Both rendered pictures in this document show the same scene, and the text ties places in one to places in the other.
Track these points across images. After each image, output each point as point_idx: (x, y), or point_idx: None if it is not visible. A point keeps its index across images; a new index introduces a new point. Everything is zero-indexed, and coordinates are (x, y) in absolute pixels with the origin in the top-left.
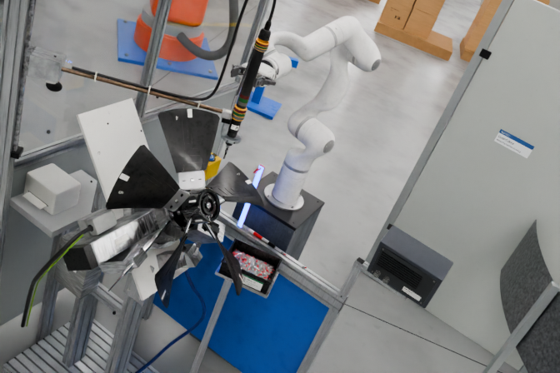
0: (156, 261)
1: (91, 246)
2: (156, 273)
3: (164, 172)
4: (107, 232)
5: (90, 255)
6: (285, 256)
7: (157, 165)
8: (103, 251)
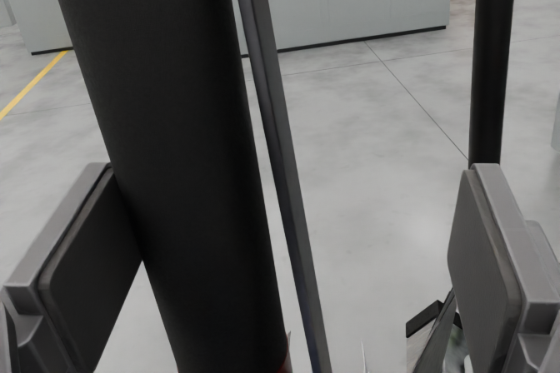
0: None
1: (433, 315)
2: (290, 333)
3: (422, 350)
4: (451, 366)
5: (423, 315)
6: None
7: (442, 310)
8: (419, 344)
